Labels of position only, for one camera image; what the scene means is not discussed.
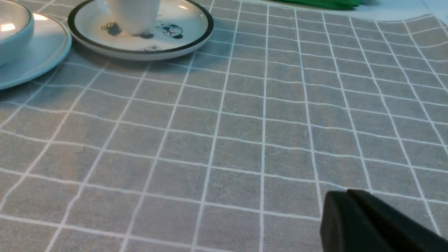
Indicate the shallow grey-rimmed bowl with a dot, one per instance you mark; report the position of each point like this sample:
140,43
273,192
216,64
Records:
16,30

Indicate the green backdrop cloth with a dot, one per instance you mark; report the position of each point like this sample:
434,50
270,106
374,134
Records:
325,4

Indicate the large pale green-rimmed plate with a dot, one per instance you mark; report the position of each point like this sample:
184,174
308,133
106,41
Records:
50,44

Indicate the black-rimmed cartoon plate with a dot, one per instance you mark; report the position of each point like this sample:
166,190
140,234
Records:
181,27

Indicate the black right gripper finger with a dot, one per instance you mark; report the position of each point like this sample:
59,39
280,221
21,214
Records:
356,221

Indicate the grey checked tablecloth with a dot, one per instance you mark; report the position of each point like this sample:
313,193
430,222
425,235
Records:
233,147

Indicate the black-rimmed white cup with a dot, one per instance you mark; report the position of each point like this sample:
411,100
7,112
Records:
135,17

